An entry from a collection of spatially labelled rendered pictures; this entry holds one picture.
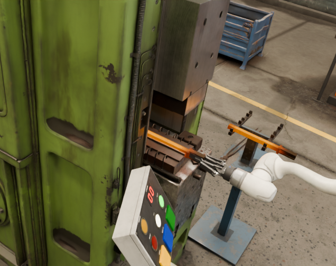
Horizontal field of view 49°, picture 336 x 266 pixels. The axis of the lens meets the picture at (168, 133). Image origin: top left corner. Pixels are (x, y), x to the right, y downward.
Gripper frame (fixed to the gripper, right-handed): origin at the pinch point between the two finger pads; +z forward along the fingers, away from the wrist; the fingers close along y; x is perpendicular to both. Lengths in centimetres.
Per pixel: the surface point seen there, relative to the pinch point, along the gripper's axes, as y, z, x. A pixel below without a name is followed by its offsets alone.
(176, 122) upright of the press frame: 22.6, 24.5, -2.6
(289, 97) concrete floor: 321, 1, -100
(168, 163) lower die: -12.1, 8.9, -2.0
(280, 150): 40, -33, -1
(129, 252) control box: -74, -11, 12
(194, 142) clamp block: 12.2, 6.9, -1.9
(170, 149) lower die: -3.1, 13.3, -1.2
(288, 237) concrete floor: 83, -62, -97
